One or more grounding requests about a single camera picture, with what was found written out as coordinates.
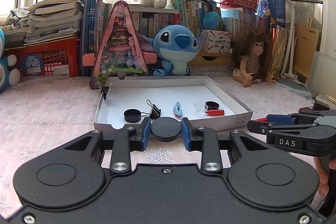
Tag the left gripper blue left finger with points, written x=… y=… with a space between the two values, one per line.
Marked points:
x=131 y=137

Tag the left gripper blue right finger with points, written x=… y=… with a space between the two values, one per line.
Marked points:
x=204 y=140

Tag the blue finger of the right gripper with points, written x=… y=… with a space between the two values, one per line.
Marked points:
x=280 y=119

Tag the red plastic piece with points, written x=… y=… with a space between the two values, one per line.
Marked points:
x=218 y=112
x=262 y=119

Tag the black round cap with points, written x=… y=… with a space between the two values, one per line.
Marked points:
x=132 y=115
x=211 y=105
x=165 y=129

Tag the clear plastic cap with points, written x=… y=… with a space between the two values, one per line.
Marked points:
x=200 y=107

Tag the light blue hair clip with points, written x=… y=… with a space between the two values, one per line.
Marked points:
x=177 y=109

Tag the black binder clip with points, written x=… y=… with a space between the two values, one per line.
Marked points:
x=154 y=113
x=104 y=89

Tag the person right hand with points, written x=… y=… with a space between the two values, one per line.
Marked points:
x=323 y=188

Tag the red cased smartphone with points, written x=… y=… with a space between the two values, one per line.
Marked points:
x=304 y=109

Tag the white cardboard box tray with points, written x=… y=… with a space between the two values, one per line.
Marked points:
x=164 y=92

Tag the black binder clip on tray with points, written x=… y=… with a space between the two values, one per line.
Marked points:
x=104 y=89

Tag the brown haired baby doll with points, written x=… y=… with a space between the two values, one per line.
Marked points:
x=251 y=56

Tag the wooden drawer box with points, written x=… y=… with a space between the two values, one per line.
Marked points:
x=204 y=59

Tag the pink triangular diorama house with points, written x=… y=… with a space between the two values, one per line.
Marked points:
x=119 y=52

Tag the pink snowflake tablecloth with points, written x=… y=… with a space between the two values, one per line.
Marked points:
x=40 y=113

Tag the Stitch blue plush toy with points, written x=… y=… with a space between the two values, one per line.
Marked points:
x=175 y=46

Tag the white colourful cardboard box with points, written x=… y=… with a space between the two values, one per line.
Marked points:
x=213 y=41

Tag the red plastic crate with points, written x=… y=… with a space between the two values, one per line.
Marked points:
x=58 y=58

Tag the Doraemon plush toy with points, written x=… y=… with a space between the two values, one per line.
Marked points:
x=8 y=77

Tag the stack of books and papers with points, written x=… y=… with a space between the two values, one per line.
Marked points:
x=45 y=21

